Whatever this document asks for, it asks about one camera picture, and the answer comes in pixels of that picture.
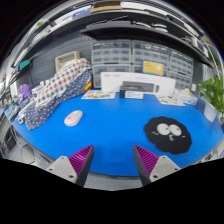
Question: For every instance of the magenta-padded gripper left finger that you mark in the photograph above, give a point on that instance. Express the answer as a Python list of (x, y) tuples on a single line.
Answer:
[(63, 166)]

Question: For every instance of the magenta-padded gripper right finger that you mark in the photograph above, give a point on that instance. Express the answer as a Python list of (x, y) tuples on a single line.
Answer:
[(163, 166)]

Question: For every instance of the pink beige computer mouse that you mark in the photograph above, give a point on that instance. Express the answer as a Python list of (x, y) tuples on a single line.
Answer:
[(73, 118)]

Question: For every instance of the black fuzzy mouse pad with eyes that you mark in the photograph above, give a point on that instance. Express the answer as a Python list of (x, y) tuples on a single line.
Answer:
[(168, 141)]

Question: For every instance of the navy polka dot cloth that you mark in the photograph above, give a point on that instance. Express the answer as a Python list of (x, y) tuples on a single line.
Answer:
[(43, 113)]

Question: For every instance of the food sticker sheet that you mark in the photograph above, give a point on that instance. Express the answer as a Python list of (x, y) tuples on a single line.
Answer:
[(170, 101), (98, 95)]

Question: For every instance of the white blue tissue box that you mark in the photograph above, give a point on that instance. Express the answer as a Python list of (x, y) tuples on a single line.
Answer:
[(187, 98)]

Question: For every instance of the small dark box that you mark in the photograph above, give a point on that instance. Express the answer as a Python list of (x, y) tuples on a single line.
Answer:
[(131, 91)]

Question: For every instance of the yellow red toy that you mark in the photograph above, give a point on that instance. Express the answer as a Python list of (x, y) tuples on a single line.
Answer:
[(88, 86)]

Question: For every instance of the purple plush toy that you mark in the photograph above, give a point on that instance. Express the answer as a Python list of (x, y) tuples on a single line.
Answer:
[(25, 91)]

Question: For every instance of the red blue checkered cloth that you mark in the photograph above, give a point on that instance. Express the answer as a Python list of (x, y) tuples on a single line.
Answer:
[(63, 81)]

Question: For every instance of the clear plastic drawer cabinet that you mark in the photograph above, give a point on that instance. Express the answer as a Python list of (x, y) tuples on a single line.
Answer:
[(181, 81), (136, 68), (181, 63), (110, 68), (111, 51), (150, 52)]

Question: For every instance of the green potted plant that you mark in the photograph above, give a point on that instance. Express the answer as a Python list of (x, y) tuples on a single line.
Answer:
[(211, 91)]

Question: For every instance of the yellow card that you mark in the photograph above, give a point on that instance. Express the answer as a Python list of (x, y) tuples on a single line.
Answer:
[(153, 68)]

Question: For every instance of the white keyboard box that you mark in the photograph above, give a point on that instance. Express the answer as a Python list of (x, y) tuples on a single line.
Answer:
[(113, 80)]

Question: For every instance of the white wicker basket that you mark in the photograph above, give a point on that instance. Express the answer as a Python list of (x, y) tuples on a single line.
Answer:
[(66, 58)]

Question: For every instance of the white wall outlet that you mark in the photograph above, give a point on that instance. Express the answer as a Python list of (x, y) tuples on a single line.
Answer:
[(193, 87)]

